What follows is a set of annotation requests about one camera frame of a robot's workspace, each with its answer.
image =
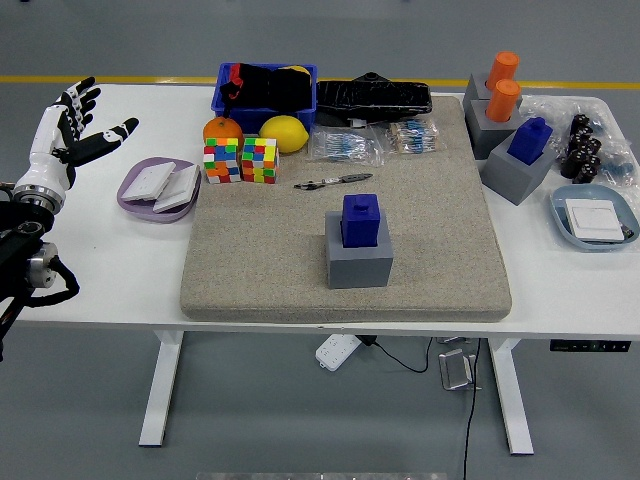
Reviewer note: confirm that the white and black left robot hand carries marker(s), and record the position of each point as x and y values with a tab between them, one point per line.
47	165

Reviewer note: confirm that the blue square seal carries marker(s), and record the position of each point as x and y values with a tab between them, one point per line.
361	222
530	142

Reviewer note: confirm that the grey square seal holder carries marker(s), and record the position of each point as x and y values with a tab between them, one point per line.
515	180
357	270

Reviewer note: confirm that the grey round seal holder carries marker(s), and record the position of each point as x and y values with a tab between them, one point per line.
487	137
475	90

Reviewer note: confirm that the orange round seal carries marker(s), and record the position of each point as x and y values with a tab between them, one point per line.
502	102
505	67

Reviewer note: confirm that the purple plate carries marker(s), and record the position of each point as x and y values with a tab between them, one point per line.
129	209

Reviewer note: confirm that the multicolour puzzle cube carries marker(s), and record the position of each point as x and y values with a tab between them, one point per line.
222	160
260	160

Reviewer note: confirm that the orange fruit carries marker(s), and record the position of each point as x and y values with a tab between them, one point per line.
222	130

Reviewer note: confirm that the blue plastic bin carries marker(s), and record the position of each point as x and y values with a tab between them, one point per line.
250	116

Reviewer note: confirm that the black cloth with red trim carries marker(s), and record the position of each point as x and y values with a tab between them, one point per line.
270	90

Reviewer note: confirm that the grey-brown mat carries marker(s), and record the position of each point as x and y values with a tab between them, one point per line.
260	270

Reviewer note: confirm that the yellow lemon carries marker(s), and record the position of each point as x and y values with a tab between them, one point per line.
285	132

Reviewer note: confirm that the white table leg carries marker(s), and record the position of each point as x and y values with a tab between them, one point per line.
160	390
510	395

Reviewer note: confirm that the yellow item in bin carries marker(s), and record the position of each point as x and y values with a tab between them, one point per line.
299	69

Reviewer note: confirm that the bag of blue resistors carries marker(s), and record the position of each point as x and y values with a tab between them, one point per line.
345	146

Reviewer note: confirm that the thin metal hand tool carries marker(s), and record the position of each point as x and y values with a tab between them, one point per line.
357	176

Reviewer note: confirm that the black wrapped keyboard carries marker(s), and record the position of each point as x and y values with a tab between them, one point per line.
375	97

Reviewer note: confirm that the white power strip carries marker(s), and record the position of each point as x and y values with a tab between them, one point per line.
335	352

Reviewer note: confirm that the light blue tray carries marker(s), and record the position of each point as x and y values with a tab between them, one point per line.
560	210

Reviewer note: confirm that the black table control panel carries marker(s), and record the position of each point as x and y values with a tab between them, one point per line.
590	345

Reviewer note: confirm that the white switch panel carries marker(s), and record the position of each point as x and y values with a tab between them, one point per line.
177	192
595	220
147	180

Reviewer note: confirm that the metal bracket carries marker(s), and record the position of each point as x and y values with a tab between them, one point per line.
452	340
455	372

